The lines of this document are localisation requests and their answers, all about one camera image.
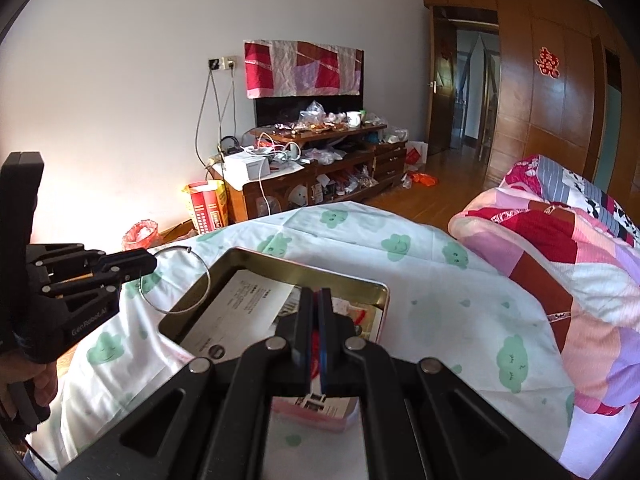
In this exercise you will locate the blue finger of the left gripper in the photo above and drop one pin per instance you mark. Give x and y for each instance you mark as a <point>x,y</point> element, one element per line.
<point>61,261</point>
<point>111,271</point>

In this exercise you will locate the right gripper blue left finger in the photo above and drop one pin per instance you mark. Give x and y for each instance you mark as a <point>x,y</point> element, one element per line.
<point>210,420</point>

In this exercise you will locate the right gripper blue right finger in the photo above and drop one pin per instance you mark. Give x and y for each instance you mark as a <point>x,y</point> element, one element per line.
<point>420,420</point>

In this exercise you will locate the thin silver wire bangle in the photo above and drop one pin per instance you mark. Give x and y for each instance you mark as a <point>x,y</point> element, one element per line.
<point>179,284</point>

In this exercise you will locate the wooden bedroom door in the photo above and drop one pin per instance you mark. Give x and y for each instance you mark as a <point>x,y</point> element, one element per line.
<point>442,81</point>

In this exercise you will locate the person's left hand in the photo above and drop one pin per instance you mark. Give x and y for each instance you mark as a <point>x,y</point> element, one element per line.
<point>27,390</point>

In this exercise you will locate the bin with red bag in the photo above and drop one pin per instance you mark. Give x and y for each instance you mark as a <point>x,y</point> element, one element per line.
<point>143,234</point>

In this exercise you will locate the red yellow carton box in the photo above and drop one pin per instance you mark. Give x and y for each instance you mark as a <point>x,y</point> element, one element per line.
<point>208,201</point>

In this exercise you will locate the printed paper leaflet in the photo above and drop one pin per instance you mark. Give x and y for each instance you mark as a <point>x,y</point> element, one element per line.
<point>240,315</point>

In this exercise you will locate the white cloud print bedsheet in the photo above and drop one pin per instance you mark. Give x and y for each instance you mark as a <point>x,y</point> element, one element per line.
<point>445,302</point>

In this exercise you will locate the white box appliance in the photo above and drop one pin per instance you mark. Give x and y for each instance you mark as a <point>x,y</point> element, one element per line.
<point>241,168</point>

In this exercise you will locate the black television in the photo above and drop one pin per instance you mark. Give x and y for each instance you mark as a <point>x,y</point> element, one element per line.
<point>271,111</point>

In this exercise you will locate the pink patchwork quilt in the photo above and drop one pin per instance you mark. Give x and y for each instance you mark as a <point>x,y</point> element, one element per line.
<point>574,249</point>

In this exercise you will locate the orange item on floor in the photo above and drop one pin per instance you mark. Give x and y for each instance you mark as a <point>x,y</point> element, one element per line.
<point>426,180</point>

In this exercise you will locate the patchwork cloth television cover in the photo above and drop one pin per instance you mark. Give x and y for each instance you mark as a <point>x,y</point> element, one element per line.
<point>283,68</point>

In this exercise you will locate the wooden television cabinet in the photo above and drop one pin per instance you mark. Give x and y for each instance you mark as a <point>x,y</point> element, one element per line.
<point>313,167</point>

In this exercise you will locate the red white paper bag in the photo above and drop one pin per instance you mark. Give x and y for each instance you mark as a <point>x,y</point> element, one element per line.
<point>416,153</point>

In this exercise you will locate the wooden wardrobe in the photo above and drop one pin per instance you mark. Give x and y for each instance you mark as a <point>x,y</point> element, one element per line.
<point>561,61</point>

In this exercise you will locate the red double happiness decal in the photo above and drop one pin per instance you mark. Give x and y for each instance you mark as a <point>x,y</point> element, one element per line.
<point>548,63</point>

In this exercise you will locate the wall power socket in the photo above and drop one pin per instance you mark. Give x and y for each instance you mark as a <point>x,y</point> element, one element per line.
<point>222,63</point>

